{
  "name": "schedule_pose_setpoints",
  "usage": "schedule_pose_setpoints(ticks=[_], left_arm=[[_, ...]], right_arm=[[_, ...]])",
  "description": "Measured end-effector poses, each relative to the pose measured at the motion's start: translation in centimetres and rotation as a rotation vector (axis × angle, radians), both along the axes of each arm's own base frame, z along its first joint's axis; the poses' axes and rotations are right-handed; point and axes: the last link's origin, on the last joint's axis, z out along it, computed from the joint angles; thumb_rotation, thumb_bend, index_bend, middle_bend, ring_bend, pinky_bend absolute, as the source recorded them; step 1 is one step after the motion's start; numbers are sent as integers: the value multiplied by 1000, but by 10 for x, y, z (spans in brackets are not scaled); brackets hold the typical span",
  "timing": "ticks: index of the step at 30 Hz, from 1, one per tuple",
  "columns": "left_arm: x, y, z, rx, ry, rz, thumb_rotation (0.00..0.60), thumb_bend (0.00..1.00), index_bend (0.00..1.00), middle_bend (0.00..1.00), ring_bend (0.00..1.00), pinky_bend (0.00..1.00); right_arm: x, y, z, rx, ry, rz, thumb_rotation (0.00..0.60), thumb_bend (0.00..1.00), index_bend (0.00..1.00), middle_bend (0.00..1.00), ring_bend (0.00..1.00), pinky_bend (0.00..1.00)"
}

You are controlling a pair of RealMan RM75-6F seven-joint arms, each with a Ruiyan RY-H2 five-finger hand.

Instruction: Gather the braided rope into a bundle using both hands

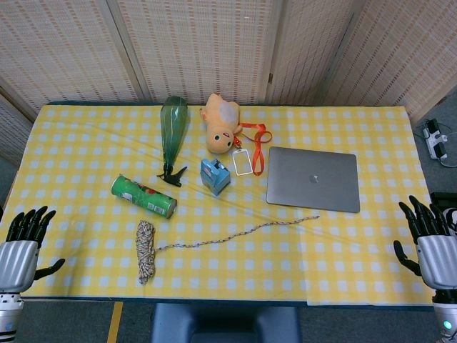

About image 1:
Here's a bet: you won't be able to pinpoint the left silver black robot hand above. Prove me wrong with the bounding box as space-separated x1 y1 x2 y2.
0 206 66 293

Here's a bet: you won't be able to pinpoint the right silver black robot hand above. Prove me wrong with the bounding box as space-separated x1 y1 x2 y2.
393 195 457 291

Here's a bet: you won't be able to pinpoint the speckled braided rope coil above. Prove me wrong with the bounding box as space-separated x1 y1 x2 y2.
135 215 321 286

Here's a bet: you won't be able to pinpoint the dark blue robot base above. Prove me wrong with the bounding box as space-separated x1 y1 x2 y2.
150 303 303 343

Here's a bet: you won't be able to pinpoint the black white shoe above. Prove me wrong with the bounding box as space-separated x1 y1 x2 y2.
442 207 457 237

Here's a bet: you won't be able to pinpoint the black floor box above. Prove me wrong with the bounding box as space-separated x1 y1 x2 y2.
429 192 457 215

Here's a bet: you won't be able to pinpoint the yellow floor tape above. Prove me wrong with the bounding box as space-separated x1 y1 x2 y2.
106 302 124 343

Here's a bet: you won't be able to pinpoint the white power strip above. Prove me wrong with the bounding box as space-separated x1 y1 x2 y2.
423 119 449 161

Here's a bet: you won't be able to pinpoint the green chip can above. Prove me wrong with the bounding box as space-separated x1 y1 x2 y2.
110 174 179 219

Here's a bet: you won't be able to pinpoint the grey laptop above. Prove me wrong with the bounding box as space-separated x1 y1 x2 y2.
266 146 361 214

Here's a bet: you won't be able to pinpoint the yellow checkered tablecloth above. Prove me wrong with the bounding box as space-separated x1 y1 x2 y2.
0 103 447 307

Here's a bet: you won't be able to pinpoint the green spray bottle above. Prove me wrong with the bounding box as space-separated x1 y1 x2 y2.
156 95 189 188

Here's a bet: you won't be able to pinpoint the small blue cardboard box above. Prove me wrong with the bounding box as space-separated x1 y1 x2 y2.
199 158 231 197

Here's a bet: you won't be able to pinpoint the clear badge holder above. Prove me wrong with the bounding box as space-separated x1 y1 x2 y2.
232 149 253 177

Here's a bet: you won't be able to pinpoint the orange plush toy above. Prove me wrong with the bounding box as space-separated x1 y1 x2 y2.
199 93 243 155

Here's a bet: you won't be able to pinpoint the bamboo folding screen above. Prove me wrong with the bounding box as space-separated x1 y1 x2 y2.
0 0 457 169

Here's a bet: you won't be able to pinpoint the orange lanyard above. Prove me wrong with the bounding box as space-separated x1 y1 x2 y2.
233 123 273 177

